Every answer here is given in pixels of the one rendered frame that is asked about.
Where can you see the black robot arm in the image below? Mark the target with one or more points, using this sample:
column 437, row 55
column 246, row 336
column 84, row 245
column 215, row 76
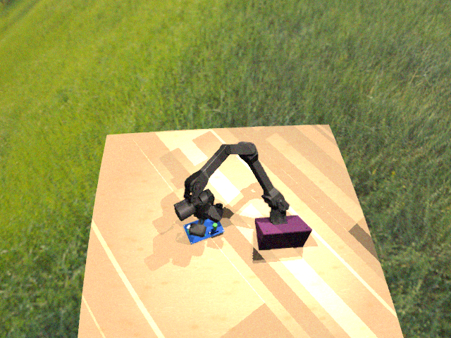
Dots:
column 199, row 199

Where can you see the blue circuit board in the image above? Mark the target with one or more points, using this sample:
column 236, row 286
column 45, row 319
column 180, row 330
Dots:
column 212, row 229

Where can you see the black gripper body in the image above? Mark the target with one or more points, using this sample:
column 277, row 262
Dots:
column 199, row 229

